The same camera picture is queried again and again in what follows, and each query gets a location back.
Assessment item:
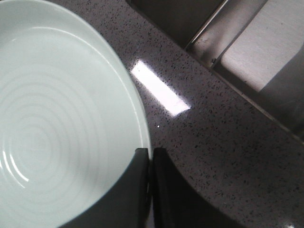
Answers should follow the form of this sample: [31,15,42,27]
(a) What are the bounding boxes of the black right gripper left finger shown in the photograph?
[61,148,151,228]

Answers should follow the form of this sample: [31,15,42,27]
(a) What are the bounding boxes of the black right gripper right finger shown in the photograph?
[153,148,238,228]

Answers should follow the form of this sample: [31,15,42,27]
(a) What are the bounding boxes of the light green round plate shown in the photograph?
[0,0,151,228]

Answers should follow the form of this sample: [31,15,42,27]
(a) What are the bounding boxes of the stainless steel sink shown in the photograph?
[129,0,304,140]

